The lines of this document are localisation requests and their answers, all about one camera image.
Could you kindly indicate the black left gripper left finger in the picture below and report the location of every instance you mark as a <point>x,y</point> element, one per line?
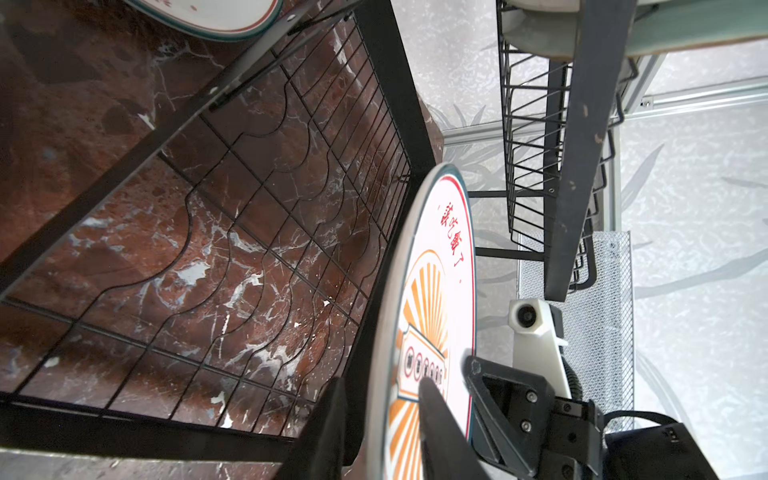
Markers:
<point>318,452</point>

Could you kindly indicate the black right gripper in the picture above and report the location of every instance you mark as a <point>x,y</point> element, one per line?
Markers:
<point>512,429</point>

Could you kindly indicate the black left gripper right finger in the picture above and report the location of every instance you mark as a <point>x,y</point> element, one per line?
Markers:
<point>446,454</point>

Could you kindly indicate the orange sunburst plate front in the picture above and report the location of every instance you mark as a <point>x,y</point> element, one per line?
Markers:
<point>426,326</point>

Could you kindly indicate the orange sunburst plate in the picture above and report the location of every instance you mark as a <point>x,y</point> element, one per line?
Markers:
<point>426,326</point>
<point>217,20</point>

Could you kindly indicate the mint green flower plate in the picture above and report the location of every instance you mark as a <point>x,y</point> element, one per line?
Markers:
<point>549,28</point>

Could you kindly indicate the orange sunburst plate by rack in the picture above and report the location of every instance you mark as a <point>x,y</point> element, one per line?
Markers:
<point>217,20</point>

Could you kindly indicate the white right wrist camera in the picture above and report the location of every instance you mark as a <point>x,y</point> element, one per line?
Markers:
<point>538,339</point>

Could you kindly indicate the white mesh wall basket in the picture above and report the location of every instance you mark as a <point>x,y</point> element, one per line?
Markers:
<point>598,326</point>

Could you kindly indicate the black wire dish rack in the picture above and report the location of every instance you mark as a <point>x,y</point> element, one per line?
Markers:
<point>195,235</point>

